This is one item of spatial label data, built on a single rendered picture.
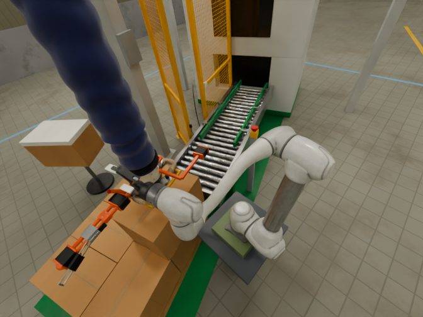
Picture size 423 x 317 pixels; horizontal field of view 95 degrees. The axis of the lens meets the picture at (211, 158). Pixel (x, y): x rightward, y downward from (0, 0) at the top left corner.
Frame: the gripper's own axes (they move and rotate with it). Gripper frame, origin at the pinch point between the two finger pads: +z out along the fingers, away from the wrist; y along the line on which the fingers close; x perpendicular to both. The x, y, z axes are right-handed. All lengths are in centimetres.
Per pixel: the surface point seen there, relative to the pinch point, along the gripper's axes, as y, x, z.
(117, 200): 32.7, 0.4, 21.0
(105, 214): 33.0, -9.2, 20.9
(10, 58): 99, 261, 822
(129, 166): 16.8, 15.9, 17.2
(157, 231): 64, 2, 4
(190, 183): 64, 45, 4
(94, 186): 155, 36, 186
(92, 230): 32.9, -19.0, 19.5
